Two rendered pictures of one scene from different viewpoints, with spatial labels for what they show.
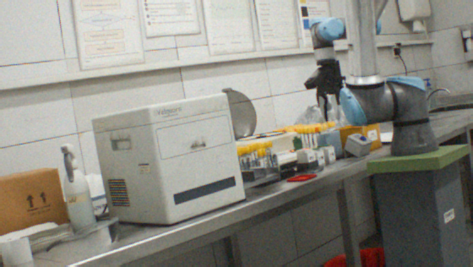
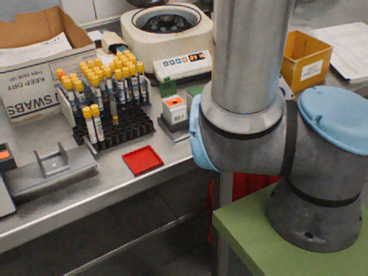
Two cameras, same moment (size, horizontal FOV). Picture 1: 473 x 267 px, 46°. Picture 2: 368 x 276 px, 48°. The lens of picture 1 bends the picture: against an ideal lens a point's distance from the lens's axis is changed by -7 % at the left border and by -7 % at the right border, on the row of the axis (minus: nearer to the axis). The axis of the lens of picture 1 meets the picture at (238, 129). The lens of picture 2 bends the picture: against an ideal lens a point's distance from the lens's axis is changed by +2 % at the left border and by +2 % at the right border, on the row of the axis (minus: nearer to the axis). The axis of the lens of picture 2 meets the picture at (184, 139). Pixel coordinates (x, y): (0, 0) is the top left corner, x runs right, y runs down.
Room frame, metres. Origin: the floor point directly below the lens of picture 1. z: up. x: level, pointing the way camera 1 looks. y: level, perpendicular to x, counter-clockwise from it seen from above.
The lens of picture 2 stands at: (1.20, -0.44, 1.46)
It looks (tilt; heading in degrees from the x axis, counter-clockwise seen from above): 39 degrees down; 17
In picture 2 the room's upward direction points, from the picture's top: 2 degrees counter-clockwise
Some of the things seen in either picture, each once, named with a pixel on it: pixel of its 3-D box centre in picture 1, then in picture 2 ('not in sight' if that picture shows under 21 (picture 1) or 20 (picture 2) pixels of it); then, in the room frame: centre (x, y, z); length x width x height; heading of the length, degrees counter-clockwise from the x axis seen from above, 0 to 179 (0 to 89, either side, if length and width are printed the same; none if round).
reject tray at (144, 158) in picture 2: (301, 177); (142, 159); (1.79, -0.17, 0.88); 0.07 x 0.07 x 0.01; 46
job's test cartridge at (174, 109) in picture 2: (306, 158); (174, 112); (1.92, -0.20, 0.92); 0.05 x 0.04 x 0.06; 44
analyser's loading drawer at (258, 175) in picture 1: (248, 179); (42, 167); (1.68, 0.00, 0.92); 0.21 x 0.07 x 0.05; 136
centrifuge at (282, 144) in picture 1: (266, 150); (169, 39); (2.25, -0.09, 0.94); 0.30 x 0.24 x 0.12; 37
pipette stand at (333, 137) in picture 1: (329, 146); not in sight; (2.12, -0.32, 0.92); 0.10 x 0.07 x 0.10; 138
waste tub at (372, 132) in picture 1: (358, 138); (292, 62); (2.21, -0.45, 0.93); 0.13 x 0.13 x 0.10; 48
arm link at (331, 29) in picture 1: (334, 29); not in sight; (1.95, -0.38, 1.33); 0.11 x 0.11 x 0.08; 7
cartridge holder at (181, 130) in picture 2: (307, 166); (175, 122); (1.92, -0.20, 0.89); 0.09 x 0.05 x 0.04; 44
